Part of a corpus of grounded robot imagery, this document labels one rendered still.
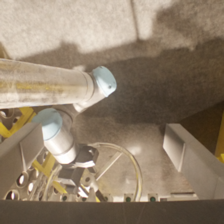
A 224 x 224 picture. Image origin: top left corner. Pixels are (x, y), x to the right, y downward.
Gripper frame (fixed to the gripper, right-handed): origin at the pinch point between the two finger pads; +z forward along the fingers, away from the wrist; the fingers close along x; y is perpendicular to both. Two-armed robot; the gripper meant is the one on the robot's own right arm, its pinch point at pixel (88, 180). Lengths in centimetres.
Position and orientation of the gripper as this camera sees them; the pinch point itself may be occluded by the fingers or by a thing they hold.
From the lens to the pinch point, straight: 64.4
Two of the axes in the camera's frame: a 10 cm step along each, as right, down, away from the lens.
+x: -2.5, 6.6, -7.1
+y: -9.3, 0.4, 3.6
